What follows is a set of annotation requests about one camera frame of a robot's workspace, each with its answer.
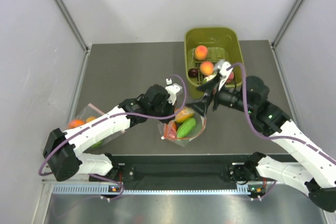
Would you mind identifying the fake green cucumber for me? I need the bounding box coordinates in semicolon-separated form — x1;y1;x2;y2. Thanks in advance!
177;118;196;138

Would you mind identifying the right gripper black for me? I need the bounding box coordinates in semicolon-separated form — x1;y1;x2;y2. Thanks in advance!
185;74;255;118

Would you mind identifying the fake green fruit in bag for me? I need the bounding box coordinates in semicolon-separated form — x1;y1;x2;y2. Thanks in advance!
91;140;103;148

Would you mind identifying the fake orange fruit in bag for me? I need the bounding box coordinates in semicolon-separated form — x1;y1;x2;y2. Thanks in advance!
68;119;86;129

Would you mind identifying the fake orange yellow mango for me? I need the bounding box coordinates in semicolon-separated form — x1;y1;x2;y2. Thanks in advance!
175;107;195;124

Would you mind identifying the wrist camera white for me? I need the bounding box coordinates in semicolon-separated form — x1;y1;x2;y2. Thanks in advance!
165;78;183;105
214;59;233;91

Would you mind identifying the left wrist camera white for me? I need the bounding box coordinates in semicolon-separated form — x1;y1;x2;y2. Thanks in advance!
165;78;183;105

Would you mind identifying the olive green plastic basin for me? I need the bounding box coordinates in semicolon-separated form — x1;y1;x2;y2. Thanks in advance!
184;27;244;99

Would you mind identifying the clear zip bag red seal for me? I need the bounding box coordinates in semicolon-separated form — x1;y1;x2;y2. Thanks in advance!
159;106;206;147

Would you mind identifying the dark fake plum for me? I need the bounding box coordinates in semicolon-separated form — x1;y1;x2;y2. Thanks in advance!
188;68;199;78

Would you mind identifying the fake peach middle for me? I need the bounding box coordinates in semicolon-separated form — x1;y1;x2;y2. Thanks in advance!
199;61;214;77

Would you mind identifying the fake peach back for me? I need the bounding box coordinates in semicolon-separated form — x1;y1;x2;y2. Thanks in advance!
194;45;208;61

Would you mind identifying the fake peach pink right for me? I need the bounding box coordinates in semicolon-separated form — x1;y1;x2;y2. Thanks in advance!
226;71;235;84

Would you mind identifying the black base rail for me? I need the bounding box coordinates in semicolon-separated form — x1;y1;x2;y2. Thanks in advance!
106;154;265;189

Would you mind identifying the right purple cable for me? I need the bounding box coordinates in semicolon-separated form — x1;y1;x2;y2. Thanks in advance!
227;62;336;201

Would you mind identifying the grey slotted cable duct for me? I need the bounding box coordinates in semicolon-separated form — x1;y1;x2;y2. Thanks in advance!
52;184;266;196

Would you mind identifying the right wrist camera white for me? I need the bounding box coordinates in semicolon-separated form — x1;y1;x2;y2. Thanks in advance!
214;59;233;91

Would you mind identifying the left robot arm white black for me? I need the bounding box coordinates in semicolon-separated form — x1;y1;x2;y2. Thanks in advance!
43;83;182;182

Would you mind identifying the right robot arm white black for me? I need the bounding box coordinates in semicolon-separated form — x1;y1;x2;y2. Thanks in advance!
188;76;335;212

